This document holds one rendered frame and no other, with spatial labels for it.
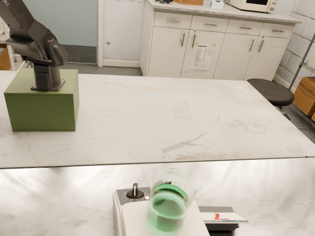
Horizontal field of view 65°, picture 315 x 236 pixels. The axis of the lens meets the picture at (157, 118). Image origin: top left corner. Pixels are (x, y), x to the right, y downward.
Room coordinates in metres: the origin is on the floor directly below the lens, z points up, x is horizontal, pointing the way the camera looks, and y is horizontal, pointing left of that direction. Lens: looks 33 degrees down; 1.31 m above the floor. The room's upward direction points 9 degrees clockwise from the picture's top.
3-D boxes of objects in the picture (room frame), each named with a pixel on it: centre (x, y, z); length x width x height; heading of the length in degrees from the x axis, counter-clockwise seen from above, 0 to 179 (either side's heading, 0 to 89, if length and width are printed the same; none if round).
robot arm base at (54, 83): (0.53, 0.28, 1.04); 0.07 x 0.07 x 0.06; 7
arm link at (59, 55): (0.53, 0.28, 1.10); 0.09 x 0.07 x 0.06; 80
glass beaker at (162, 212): (0.23, -0.04, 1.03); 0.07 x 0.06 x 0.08; 82
